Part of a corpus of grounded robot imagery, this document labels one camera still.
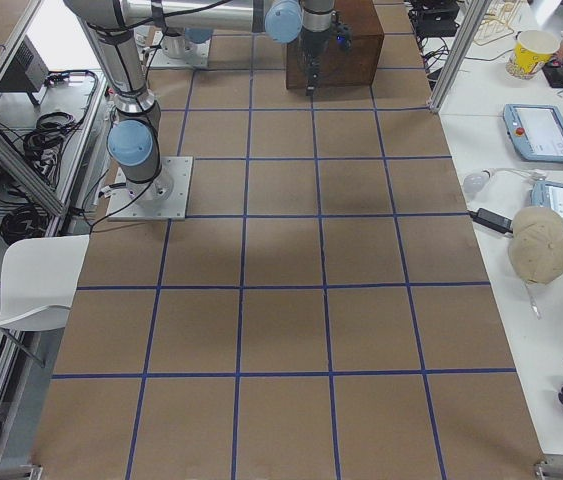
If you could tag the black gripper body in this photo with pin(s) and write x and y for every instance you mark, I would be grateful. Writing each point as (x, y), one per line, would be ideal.
(312, 46)

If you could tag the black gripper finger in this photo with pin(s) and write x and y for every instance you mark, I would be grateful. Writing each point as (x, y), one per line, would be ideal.
(312, 74)

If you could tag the brown wooden drawer cabinet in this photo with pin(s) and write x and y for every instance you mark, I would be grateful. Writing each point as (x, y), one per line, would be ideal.
(356, 67)

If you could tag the white light bulb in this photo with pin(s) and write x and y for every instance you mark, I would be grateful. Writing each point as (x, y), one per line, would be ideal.
(475, 182)

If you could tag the yellow popcorn bucket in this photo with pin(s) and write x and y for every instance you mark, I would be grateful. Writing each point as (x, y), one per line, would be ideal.
(532, 50)

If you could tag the black power adapter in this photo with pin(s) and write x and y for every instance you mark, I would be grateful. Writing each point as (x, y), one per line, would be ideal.
(491, 220)

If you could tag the blue teach pendant upper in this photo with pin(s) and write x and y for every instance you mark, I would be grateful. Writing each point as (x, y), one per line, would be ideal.
(535, 132)

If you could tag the grey control box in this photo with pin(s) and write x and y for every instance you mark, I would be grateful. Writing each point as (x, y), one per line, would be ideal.
(26, 73)

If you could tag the beige baseball cap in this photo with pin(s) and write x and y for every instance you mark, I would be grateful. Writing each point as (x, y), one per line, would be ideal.
(536, 249)

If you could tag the white plastic chair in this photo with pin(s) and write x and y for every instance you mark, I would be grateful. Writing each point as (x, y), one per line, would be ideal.
(38, 282)

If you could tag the aluminium frame post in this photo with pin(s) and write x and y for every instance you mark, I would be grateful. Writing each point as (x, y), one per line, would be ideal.
(467, 30)

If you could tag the wire rack stand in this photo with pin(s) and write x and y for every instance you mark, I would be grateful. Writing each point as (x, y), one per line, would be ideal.
(497, 22)

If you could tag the aluminium frame strut left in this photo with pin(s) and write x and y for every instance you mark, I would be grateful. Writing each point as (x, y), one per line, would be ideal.
(14, 164)

